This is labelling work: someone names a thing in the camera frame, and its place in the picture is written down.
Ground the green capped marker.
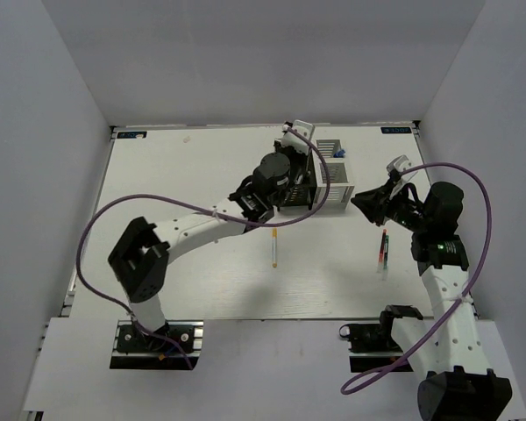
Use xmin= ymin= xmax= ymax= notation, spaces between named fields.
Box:
xmin=381 ymin=235 xmax=389 ymax=281

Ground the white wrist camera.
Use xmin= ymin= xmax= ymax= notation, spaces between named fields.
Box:
xmin=279 ymin=119 xmax=315 ymax=155
xmin=386 ymin=154 xmax=411 ymax=180

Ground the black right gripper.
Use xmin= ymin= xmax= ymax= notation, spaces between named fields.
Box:
xmin=351 ymin=178 xmax=430 ymax=232

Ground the black slotted organizer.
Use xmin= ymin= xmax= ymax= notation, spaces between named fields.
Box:
xmin=273 ymin=150 xmax=313 ymax=209

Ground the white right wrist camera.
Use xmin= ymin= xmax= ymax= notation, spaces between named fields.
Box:
xmin=386 ymin=154 xmax=411 ymax=180

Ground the blue capped spray bottle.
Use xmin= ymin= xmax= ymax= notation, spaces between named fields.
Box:
xmin=333 ymin=149 xmax=346 ymax=159

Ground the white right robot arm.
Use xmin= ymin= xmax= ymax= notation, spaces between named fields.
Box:
xmin=351 ymin=182 xmax=513 ymax=420

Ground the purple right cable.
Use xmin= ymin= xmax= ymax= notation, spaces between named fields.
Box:
xmin=340 ymin=162 xmax=493 ymax=395

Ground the white slotted organizer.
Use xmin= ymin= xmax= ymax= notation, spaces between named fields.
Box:
xmin=313 ymin=139 xmax=355 ymax=211

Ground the dark logo sticker right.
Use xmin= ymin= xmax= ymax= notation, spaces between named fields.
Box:
xmin=380 ymin=126 xmax=413 ymax=134

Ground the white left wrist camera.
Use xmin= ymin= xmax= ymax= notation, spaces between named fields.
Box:
xmin=279 ymin=119 xmax=315 ymax=155

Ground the dark logo sticker left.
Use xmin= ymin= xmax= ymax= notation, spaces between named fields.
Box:
xmin=117 ymin=131 xmax=147 ymax=139

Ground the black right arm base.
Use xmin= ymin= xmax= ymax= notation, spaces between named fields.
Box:
xmin=338 ymin=305 xmax=423 ymax=374

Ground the dark logo sticker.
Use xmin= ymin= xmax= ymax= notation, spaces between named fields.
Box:
xmin=117 ymin=131 xmax=147 ymax=139
xmin=380 ymin=126 xmax=413 ymax=134

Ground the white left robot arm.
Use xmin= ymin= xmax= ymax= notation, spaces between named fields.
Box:
xmin=108 ymin=134 xmax=310 ymax=350

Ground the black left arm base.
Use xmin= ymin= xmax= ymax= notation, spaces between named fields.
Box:
xmin=110 ymin=320 xmax=204 ymax=371

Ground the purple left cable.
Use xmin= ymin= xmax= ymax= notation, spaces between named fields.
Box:
xmin=77 ymin=125 xmax=331 ymax=347

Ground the purple cable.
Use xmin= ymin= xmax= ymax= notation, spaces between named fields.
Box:
xmin=77 ymin=125 xmax=331 ymax=347
xmin=340 ymin=162 xmax=493 ymax=395

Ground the orange capped marker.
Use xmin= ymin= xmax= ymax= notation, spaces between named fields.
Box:
xmin=377 ymin=228 xmax=387 ymax=273

